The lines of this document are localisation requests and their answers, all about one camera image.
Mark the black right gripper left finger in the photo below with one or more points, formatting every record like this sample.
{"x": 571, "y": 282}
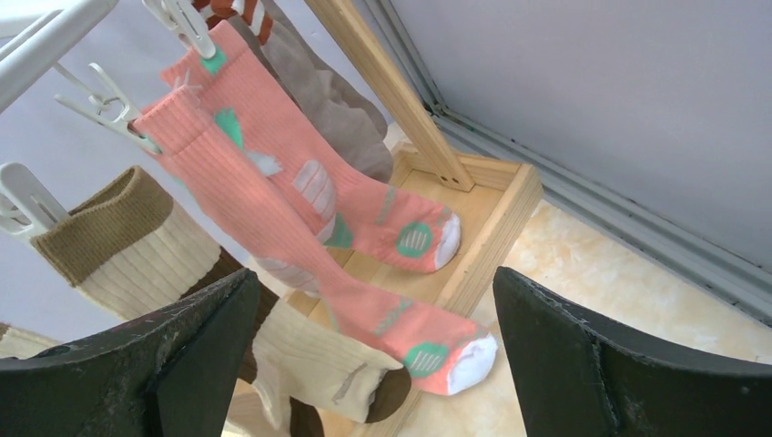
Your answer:
{"x": 168, "y": 373}

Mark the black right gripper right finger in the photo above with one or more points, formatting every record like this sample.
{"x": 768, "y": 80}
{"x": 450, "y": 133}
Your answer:
{"x": 578, "y": 372}

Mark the pink sock with green pattern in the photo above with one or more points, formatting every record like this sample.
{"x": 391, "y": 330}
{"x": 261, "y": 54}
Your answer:
{"x": 342, "y": 207}

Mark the wooden hanger stand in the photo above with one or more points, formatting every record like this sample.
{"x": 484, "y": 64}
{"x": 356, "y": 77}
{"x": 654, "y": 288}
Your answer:
{"x": 494, "y": 199}

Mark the white hanger clip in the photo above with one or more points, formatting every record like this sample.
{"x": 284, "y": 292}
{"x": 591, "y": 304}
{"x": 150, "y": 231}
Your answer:
{"x": 28, "y": 209}
{"x": 182, "y": 19}
{"x": 111, "y": 109}

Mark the white clip drying hanger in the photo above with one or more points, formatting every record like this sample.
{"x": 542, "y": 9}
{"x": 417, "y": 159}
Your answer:
{"x": 31, "y": 53}

